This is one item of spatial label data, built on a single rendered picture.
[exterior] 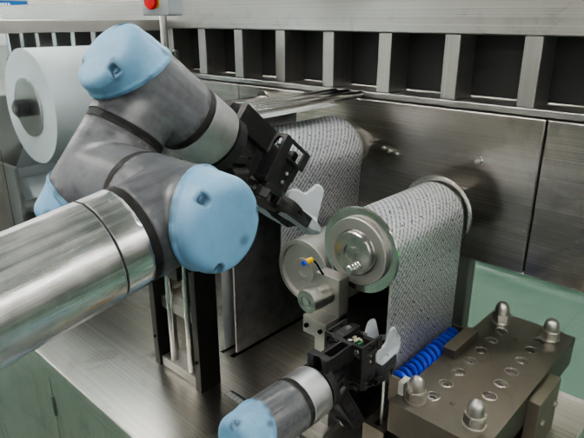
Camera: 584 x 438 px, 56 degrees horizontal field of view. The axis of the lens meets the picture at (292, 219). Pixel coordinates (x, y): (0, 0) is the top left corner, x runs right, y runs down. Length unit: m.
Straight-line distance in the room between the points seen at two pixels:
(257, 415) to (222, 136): 0.35
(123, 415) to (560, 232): 0.88
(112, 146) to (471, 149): 0.78
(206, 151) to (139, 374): 0.76
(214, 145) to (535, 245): 0.72
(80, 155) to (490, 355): 0.82
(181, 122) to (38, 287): 0.24
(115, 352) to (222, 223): 0.96
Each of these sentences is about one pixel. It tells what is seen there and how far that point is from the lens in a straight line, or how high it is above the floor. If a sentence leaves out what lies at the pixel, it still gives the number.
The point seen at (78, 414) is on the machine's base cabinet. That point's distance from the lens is 1.39.
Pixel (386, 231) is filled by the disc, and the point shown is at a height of 1.30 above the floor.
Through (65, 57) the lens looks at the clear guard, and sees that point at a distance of 1.61.
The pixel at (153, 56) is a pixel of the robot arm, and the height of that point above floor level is 1.57.
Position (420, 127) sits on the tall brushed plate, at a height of 1.39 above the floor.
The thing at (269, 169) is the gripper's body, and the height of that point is 1.45.
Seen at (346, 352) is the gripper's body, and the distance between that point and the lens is 0.81.
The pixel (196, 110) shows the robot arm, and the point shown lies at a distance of 0.54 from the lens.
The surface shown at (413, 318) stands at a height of 1.11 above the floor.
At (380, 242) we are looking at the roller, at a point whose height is 1.28.
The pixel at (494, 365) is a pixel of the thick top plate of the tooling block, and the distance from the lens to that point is 1.06.
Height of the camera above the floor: 1.61
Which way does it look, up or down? 20 degrees down
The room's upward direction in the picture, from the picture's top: straight up
